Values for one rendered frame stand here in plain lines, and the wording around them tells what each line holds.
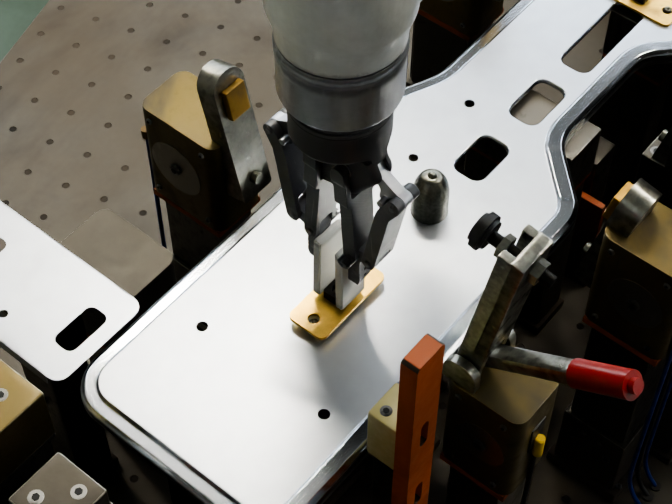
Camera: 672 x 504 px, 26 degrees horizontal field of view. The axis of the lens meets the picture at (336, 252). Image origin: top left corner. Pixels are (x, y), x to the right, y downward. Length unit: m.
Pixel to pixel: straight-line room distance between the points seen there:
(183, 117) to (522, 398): 0.40
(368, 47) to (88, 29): 0.98
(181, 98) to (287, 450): 0.34
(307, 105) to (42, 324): 0.36
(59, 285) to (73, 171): 0.48
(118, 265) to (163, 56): 0.59
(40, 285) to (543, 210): 0.43
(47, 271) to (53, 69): 0.61
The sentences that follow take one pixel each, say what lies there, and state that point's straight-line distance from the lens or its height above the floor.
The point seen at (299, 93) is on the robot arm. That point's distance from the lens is 0.96.
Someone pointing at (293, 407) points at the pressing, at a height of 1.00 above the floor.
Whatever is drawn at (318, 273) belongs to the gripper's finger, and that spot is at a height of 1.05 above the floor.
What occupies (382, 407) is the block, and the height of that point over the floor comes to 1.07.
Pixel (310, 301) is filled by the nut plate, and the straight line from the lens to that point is 1.20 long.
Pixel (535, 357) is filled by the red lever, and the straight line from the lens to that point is 1.07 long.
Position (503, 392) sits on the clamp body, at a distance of 1.11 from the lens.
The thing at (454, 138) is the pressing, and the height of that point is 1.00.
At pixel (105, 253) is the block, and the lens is 1.28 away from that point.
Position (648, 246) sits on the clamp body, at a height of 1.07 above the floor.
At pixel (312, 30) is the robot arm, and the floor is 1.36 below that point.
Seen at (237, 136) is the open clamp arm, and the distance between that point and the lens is 1.25.
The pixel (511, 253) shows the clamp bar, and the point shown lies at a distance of 0.99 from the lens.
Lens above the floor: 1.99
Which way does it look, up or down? 53 degrees down
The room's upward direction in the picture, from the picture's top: straight up
